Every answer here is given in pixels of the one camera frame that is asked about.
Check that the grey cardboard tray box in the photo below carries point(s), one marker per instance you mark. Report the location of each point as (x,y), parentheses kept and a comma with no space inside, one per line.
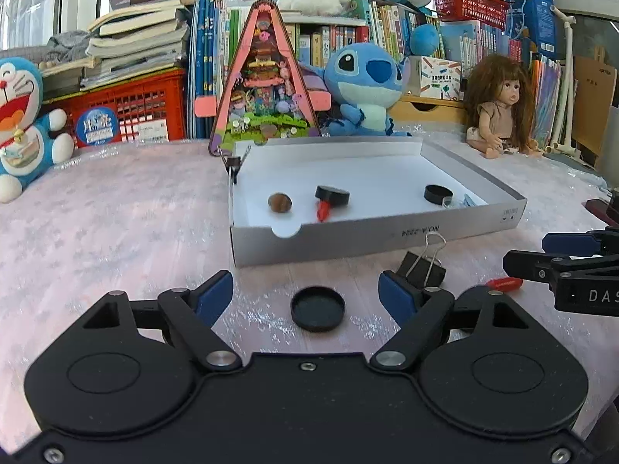
(385,178)

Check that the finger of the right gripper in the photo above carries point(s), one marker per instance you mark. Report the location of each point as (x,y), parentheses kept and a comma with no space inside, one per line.
(529,265)
(582,244)

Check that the white pvc pipe frame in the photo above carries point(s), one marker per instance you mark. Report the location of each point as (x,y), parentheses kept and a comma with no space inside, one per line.
(561,137)

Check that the row of upright books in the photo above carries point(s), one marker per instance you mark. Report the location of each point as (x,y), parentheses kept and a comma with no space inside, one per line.
(461,31)

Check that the small black binder clip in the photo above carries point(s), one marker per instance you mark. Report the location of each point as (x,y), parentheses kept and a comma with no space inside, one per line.
(233,164)

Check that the black red-tipped stamp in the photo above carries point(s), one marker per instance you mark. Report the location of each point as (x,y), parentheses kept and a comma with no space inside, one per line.
(329,198)

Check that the wooden drawer box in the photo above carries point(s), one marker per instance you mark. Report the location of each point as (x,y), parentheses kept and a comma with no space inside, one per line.
(414,109)

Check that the large black binder clip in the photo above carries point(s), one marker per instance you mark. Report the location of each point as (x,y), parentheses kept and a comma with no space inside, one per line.
(424,269)

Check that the brown walnut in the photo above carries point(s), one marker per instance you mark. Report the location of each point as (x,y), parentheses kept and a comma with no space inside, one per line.
(279,203)

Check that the black round lid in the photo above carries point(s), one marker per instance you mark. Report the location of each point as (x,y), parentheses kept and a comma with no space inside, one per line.
(317,309)

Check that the red plastic crate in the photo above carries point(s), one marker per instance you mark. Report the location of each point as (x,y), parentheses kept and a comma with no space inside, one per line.
(151,107)

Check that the red plastic basket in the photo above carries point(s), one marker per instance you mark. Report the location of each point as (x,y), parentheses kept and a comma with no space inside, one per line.
(490,12)

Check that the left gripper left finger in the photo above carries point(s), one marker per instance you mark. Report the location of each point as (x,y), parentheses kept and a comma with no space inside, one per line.
(125,365)

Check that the red screwdriver bit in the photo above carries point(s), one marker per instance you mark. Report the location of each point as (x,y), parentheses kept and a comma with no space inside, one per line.
(506,284)

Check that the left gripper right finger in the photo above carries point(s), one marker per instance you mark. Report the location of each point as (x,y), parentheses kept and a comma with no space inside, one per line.
(480,360)

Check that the pink triangular miniature house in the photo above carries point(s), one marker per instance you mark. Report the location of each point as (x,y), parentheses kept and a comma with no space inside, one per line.
(264,96)

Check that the Doraemon plush toy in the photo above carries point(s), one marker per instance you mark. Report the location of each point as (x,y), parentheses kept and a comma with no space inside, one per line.
(30,142)

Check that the blue Stitch plush toy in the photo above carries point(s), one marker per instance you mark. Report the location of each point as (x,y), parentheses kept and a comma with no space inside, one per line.
(365,82)

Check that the stack of books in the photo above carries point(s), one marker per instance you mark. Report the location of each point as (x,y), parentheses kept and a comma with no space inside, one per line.
(136,37)

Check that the brown-haired baby doll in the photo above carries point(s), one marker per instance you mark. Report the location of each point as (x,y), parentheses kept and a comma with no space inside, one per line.
(500,107)

